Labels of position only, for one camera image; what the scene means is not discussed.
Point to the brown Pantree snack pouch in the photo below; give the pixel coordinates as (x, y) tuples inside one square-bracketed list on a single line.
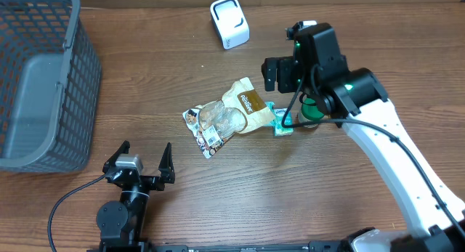
[(240, 110)]

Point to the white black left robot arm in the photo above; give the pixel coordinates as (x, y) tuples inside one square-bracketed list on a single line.
[(121, 222)]

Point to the teal snack bar wrapper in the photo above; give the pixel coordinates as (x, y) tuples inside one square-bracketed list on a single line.
[(270, 116)]

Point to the green lidded cup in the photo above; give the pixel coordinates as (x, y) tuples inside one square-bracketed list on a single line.
[(308, 110)]

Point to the grey plastic mesh basket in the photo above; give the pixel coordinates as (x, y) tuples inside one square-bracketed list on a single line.
[(50, 84)]

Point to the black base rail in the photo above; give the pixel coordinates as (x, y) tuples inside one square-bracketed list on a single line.
[(312, 246)]

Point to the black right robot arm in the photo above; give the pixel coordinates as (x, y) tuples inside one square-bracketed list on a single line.
[(356, 101)]

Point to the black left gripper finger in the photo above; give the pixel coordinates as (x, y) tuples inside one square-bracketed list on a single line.
[(111, 161), (166, 166)]

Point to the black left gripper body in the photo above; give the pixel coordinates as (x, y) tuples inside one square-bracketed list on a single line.
[(152, 182)]

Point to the white barcode scanner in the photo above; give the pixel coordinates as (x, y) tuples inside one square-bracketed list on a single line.
[(230, 23)]

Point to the teal tissue pack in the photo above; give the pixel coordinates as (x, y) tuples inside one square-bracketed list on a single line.
[(280, 118)]

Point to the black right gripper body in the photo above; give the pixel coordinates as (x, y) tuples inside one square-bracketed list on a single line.
[(290, 75)]

